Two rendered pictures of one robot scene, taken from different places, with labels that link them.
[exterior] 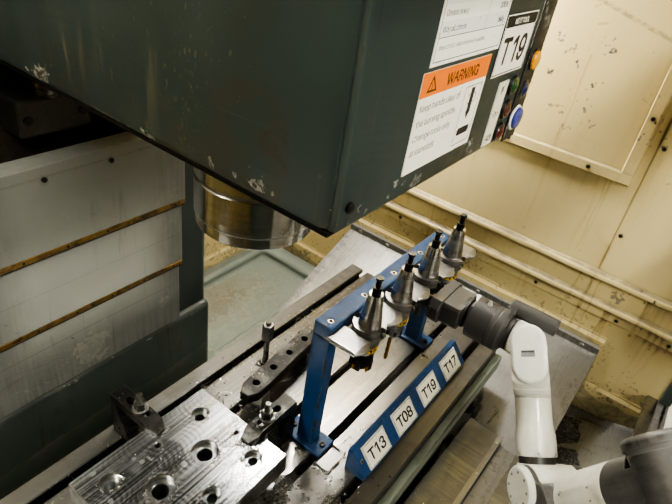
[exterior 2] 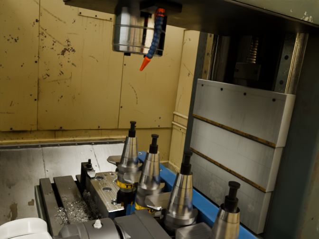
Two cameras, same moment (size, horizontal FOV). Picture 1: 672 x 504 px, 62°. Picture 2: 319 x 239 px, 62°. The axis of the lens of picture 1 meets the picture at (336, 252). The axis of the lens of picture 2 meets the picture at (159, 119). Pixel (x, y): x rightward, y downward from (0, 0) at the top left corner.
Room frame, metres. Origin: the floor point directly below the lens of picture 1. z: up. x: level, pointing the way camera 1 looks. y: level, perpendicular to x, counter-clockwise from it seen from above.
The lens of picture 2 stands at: (1.12, -0.59, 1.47)
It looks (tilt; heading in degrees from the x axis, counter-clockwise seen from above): 12 degrees down; 118
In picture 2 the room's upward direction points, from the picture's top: 7 degrees clockwise
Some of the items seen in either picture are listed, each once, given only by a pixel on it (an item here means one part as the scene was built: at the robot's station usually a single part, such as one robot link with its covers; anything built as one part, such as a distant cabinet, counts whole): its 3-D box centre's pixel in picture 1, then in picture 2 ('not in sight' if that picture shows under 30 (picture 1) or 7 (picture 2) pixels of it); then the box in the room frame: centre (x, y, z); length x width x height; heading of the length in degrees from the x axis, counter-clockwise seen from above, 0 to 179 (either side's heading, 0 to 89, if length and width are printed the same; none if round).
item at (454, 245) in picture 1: (455, 241); (225, 230); (1.06, -0.26, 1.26); 0.04 x 0.04 x 0.07
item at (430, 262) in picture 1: (431, 259); (182, 190); (0.97, -0.20, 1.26); 0.04 x 0.04 x 0.07
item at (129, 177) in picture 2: (384, 314); (137, 177); (0.83, -0.11, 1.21); 0.07 x 0.05 x 0.01; 58
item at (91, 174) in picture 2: not in sight; (88, 175); (0.39, 0.20, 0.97); 0.13 x 0.03 x 0.15; 148
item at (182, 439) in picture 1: (183, 476); (125, 192); (0.58, 0.20, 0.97); 0.29 x 0.23 x 0.05; 148
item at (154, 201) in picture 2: (413, 289); (162, 201); (0.92, -0.17, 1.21); 0.07 x 0.05 x 0.01; 58
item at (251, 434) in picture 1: (268, 427); not in sight; (0.71, 0.07, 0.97); 0.13 x 0.03 x 0.15; 148
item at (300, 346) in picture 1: (280, 369); not in sight; (0.91, 0.08, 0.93); 0.26 x 0.05 x 0.06; 153
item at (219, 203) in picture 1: (257, 179); (139, 33); (0.64, 0.12, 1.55); 0.16 x 0.16 x 0.12
